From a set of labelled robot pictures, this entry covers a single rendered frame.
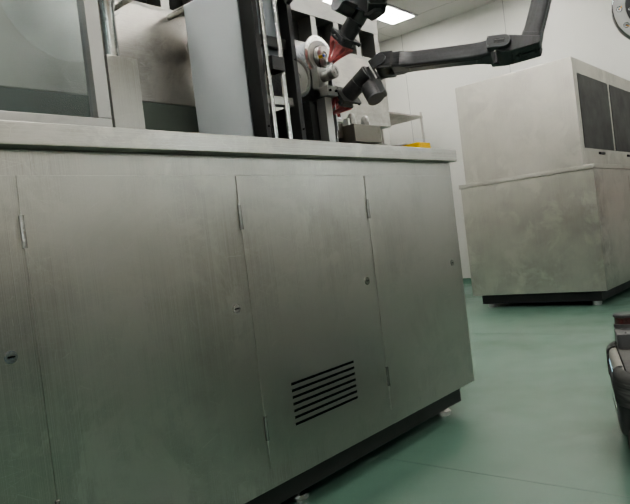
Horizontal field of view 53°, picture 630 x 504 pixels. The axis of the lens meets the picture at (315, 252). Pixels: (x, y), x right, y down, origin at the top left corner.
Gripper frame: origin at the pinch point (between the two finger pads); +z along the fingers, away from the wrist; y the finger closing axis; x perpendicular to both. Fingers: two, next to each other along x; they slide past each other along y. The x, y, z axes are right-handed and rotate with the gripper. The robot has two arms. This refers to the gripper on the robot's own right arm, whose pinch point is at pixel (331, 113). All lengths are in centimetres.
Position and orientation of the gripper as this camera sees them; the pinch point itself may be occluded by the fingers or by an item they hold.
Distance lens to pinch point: 222.9
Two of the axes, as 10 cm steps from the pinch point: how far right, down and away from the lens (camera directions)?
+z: -6.0, 5.6, 5.7
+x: -4.7, -8.3, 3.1
